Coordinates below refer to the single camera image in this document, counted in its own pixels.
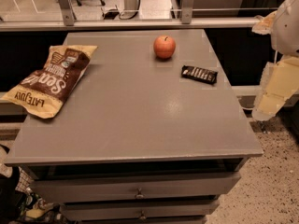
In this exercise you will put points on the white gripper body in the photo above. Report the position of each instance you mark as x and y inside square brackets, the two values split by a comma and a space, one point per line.
[286, 28]

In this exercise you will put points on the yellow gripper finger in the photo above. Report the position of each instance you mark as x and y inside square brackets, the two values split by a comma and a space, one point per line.
[279, 82]
[265, 24]

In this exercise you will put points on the black rxbar chocolate bar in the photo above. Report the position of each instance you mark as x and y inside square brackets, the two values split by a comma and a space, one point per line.
[199, 74]

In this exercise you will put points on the brown yellow chip bag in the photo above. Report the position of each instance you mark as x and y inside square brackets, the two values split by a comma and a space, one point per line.
[44, 92]

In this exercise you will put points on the red apple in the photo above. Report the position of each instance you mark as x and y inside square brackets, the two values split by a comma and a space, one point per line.
[164, 46]

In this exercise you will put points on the grey drawer cabinet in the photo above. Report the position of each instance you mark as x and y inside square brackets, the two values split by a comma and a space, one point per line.
[135, 115]

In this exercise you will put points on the grey drawer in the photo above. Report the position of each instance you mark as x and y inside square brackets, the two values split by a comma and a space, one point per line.
[139, 210]
[135, 187]

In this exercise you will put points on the top grey drawer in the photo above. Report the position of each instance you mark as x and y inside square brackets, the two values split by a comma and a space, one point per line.
[135, 187]

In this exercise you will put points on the clutter pile on floor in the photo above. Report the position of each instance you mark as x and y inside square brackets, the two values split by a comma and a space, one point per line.
[16, 206]

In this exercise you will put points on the metal railing frame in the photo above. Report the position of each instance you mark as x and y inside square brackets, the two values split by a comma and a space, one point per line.
[66, 15]

